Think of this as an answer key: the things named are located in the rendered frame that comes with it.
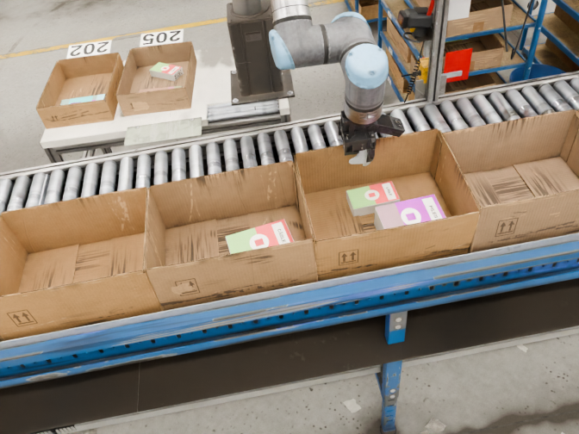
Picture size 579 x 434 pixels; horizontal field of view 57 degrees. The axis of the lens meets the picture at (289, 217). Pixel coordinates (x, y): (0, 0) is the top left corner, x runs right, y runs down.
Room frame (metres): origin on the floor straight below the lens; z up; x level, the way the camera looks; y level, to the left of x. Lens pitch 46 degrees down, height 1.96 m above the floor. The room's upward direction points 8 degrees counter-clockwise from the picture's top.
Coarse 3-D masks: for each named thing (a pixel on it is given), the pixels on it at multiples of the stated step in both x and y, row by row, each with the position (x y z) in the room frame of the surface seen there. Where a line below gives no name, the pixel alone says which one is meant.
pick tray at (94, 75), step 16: (64, 64) 2.26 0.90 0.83; (80, 64) 2.26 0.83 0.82; (96, 64) 2.26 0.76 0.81; (112, 64) 2.25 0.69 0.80; (48, 80) 2.09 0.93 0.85; (64, 80) 2.23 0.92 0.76; (80, 80) 2.22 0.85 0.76; (96, 80) 2.20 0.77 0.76; (112, 80) 2.03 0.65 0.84; (48, 96) 2.03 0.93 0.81; (64, 96) 2.10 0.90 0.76; (80, 96) 2.08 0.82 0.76; (112, 96) 1.96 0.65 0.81; (48, 112) 1.88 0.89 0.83; (64, 112) 1.88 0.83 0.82; (80, 112) 1.88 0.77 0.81; (96, 112) 1.88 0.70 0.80; (112, 112) 1.90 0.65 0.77; (48, 128) 1.88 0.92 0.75
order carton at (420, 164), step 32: (320, 160) 1.10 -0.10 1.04; (384, 160) 1.11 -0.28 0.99; (416, 160) 1.12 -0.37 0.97; (448, 160) 1.03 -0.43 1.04; (320, 192) 1.10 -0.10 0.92; (416, 192) 1.05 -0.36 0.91; (448, 192) 1.00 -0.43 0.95; (320, 224) 0.99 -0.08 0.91; (352, 224) 0.97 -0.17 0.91; (416, 224) 0.81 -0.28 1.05; (448, 224) 0.82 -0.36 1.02; (320, 256) 0.81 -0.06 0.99; (352, 256) 0.82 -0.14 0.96; (384, 256) 0.82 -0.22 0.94; (416, 256) 0.83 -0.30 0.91; (448, 256) 0.84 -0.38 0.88
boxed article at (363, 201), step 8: (376, 184) 1.07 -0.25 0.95; (384, 184) 1.07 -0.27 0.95; (392, 184) 1.06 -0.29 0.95; (352, 192) 1.05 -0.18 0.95; (360, 192) 1.05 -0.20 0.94; (368, 192) 1.05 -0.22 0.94; (376, 192) 1.04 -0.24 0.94; (384, 192) 1.04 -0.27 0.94; (392, 192) 1.04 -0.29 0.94; (352, 200) 1.03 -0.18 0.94; (360, 200) 1.02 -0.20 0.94; (368, 200) 1.02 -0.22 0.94; (376, 200) 1.02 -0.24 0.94; (384, 200) 1.01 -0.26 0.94; (392, 200) 1.01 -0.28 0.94; (352, 208) 1.00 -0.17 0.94; (360, 208) 1.00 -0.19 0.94; (368, 208) 1.00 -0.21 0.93
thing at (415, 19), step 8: (416, 8) 1.78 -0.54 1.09; (424, 8) 1.78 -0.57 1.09; (400, 16) 1.76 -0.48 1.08; (408, 16) 1.73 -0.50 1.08; (416, 16) 1.73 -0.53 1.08; (424, 16) 1.73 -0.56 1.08; (432, 16) 1.73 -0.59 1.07; (400, 24) 1.75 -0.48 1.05; (408, 24) 1.73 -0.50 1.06; (416, 24) 1.73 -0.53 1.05; (424, 24) 1.73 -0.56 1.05; (416, 32) 1.75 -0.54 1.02; (424, 32) 1.74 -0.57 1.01
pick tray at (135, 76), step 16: (144, 48) 2.27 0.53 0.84; (160, 48) 2.27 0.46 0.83; (176, 48) 2.26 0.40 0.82; (192, 48) 2.22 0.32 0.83; (128, 64) 2.17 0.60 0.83; (144, 64) 2.27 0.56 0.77; (176, 64) 2.24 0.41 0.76; (192, 64) 2.13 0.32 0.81; (128, 80) 2.10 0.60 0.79; (144, 80) 2.14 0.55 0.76; (160, 80) 2.12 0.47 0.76; (176, 80) 2.10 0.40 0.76; (192, 80) 2.05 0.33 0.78; (128, 96) 1.89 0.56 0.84; (144, 96) 1.89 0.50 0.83; (160, 96) 1.88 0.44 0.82; (176, 96) 1.88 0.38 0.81; (128, 112) 1.89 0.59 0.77; (144, 112) 1.89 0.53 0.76
